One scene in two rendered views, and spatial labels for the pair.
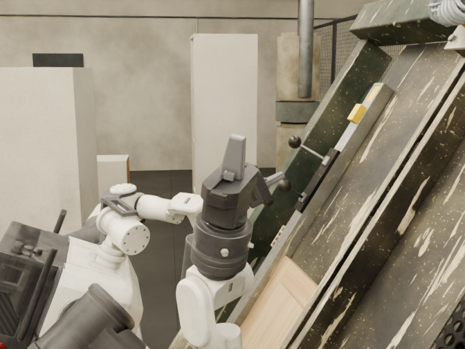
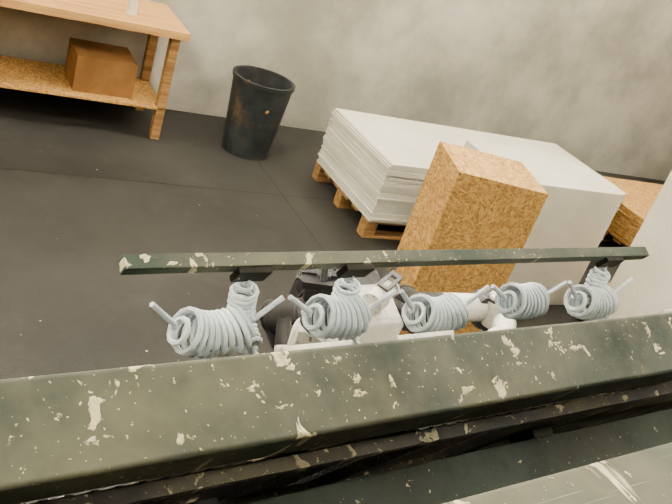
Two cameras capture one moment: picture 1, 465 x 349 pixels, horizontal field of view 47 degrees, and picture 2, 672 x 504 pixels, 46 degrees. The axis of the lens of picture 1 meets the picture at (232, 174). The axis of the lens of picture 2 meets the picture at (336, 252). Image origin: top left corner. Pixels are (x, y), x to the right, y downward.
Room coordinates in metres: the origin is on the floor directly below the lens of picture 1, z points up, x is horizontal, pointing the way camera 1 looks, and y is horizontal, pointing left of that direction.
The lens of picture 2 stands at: (0.03, -1.45, 2.45)
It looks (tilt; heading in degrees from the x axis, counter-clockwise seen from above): 26 degrees down; 64
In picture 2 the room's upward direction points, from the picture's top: 20 degrees clockwise
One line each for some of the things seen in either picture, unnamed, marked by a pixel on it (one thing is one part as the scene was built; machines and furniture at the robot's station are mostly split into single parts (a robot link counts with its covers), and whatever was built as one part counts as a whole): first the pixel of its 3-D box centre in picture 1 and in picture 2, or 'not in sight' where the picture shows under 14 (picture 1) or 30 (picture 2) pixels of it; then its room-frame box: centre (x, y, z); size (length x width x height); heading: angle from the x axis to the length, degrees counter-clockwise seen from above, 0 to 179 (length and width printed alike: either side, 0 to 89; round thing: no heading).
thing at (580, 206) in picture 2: not in sight; (518, 225); (3.54, 2.92, 0.48); 1.00 x 0.64 x 0.95; 7
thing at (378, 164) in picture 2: not in sight; (470, 185); (3.72, 3.94, 0.31); 2.46 x 1.04 x 0.63; 7
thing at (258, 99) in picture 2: not in sight; (254, 114); (1.92, 4.63, 0.33); 0.52 x 0.52 x 0.65
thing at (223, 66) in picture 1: (222, 142); not in sight; (5.20, 0.10, 1.03); 0.60 x 0.58 x 2.05; 7
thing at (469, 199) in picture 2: not in sight; (449, 266); (2.40, 1.89, 0.63); 0.50 x 0.42 x 1.25; 170
